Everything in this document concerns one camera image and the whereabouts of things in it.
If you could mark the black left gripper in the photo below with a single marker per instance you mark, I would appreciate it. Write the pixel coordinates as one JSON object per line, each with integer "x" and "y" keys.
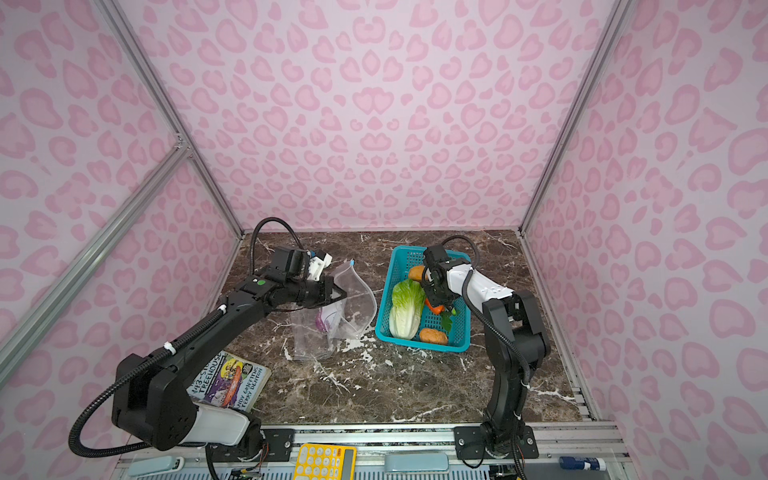
{"x": 327, "y": 284}

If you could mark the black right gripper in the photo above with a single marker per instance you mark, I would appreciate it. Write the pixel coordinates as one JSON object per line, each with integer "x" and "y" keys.
{"x": 428, "y": 289}

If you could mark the purple toy onion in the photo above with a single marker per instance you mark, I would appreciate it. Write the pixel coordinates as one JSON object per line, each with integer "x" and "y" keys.
{"x": 322, "y": 324}

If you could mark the clear zip top bag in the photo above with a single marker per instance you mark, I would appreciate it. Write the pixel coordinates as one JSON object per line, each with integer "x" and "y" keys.
{"x": 350, "y": 317}

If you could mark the teal plastic basket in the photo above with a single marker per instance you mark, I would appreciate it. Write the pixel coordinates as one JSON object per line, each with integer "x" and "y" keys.
{"x": 403, "y": 258}

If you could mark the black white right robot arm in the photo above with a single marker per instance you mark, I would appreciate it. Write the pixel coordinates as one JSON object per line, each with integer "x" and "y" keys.
{"x": 516, "y": 344}

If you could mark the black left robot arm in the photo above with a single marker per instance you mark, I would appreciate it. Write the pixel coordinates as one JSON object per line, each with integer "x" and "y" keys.
{"x": 152, "y": 402}

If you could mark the orange toy bread roll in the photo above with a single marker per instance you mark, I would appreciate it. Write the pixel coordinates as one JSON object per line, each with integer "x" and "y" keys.
{"x": 416, "y": 273}

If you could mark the green toy cabbage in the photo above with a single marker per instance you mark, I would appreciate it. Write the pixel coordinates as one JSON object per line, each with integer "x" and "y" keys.
{"x": 408, "y": 298}

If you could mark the brown toy potato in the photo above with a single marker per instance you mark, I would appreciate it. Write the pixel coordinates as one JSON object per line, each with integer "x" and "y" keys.
{"x": 433, "y": 336}

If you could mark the colourful paperback book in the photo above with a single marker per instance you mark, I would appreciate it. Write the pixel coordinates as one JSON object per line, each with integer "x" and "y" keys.
{"x": 229, "y": 381}

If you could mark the yellow calculator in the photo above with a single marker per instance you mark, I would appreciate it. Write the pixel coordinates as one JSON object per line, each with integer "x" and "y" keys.
{"x": 325, "y": 462}

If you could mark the grey flat case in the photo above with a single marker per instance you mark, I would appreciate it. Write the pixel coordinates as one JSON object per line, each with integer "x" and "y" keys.
{"x": 416, "y": 463}

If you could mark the blue white marker pen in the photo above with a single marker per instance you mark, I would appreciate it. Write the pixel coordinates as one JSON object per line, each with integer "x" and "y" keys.
{"x": 578, "y": 463}

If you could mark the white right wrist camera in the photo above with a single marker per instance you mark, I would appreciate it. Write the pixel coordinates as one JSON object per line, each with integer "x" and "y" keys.
{"x": 436, "y": 257}

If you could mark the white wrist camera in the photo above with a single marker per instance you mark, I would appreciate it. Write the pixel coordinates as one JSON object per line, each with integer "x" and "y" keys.
{"x": 318, "y": 262}
{"x": 436, "y": 257}

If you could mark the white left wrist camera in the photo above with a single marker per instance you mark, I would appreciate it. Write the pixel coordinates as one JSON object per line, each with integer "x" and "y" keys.
{"x": 318, "y": 262}

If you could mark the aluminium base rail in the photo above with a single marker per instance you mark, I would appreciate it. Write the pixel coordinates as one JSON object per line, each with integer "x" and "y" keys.
{"x": 460, "y": 442}

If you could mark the aluminium frame corner post left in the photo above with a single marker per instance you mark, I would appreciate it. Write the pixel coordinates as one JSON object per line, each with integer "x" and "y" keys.
{"x": 128, "y": 40}

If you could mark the aluminium frame corner post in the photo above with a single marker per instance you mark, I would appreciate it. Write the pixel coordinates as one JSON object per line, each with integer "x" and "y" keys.
{"x": 128, "y": 40}
{"x": 621, "y": 13}

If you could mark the aluminium diagonal frame bar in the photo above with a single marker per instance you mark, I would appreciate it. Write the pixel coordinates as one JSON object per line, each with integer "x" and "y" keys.
{"x": 38, "y": 321}

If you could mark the aluminium frame corner post right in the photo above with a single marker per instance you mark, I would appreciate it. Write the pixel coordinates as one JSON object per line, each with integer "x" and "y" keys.
{"x": 621, "y": 13}

